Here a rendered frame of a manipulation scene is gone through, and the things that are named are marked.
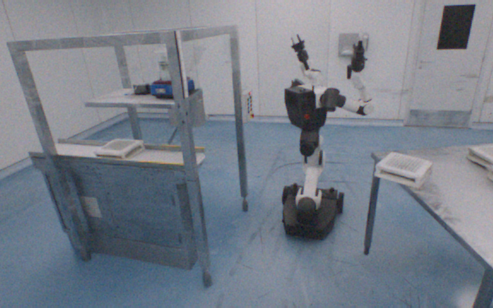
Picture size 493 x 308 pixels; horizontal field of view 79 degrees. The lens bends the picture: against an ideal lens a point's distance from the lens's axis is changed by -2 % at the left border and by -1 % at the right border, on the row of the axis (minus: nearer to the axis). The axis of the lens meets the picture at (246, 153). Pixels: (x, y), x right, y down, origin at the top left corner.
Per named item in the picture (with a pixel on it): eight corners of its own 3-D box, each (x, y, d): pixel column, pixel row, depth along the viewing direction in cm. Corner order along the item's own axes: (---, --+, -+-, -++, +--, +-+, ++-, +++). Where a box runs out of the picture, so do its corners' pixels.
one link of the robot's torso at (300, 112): (304, 137, 221) (305, 88, 207) (280, 125, 250) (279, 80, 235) (336, 129, 232) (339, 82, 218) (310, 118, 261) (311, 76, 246)
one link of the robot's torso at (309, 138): (315, 157, 230) (316, 135, 223) (298, 156, 234) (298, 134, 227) (319, 144, 254) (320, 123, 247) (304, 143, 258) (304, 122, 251)
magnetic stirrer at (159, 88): (196, 89, 198) (194, 75, 194) (181, 97, 179) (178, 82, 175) (169, 89, 203) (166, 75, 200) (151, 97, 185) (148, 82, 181)
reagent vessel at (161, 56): (188, 76, 191) (184, 45, 184) (176, 81, 178) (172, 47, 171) (167, 77, 196) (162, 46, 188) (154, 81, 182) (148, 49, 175)
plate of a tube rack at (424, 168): (433, 164, 178) (434, 161, 177) (419, 180, 162) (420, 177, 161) (391, 154, 194) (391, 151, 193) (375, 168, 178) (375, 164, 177)
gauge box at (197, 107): (205, 121, 209) (203, 93, 201) (199, 127, 200) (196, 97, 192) (177, 121, 215) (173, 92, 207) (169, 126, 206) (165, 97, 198)
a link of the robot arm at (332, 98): (343, 110, 211) (327, 104, 207) (335, 112, 219) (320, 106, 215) (347, 94, 212) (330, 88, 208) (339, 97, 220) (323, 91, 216)
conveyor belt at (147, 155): (205, 159, 215) (204, 153, 213) (189, 176, 193) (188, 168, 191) (57, 148, 253) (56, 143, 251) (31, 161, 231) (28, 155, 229)
